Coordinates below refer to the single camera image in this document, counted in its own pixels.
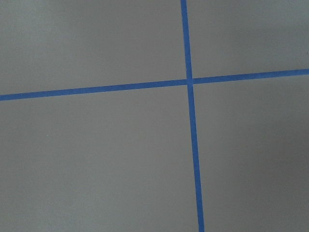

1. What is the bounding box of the blue tape line lengthwise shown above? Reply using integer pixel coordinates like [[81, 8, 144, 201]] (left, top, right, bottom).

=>
[[181, 0, 205, 232]]

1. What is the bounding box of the blue tape line crosswise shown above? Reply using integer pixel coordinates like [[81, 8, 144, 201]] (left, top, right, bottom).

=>
[[0, 69, 309, 101]]

